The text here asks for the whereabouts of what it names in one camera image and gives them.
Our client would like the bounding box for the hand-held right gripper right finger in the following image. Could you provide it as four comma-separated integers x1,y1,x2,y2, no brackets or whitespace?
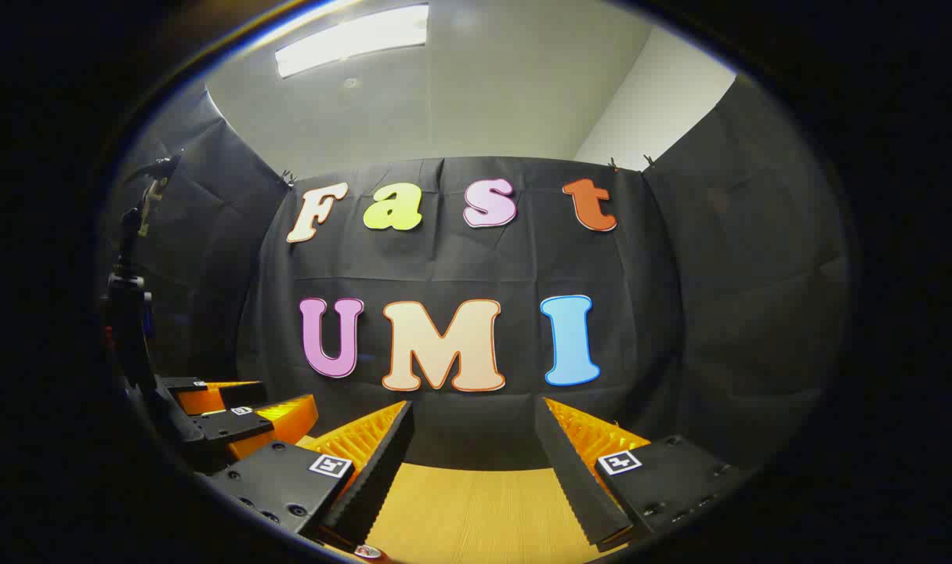
534,396,751,553

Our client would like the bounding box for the wooden desktop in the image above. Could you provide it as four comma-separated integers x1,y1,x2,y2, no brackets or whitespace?
295,435,625,564

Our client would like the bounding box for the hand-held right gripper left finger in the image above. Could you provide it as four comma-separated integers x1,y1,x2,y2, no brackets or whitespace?
201,399,415,549

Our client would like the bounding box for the black backdrop cloth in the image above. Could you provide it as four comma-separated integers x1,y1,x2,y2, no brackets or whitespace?
103,74,851,471

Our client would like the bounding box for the ceiling light panel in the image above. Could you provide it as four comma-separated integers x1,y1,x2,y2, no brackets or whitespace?
274,4,430,79

